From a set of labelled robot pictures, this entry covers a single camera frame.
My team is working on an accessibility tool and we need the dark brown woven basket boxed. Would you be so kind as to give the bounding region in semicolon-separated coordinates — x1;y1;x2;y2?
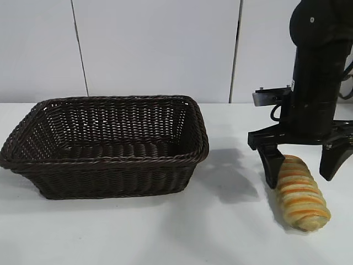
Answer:
0;95;210;200

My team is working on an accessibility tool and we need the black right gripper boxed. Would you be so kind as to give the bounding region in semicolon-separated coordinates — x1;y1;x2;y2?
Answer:
247;41;353;190

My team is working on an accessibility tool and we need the long striped bread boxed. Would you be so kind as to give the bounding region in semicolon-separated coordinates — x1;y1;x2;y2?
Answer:
271;154;331;232

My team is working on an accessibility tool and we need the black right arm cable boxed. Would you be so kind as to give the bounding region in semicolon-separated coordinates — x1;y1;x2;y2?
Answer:
339;46;353;99

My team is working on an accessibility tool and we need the short black looped cable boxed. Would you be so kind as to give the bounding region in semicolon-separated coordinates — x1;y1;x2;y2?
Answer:
270;104;284;123

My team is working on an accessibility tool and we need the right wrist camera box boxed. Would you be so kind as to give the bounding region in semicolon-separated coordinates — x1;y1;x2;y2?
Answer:
251;87;293;107

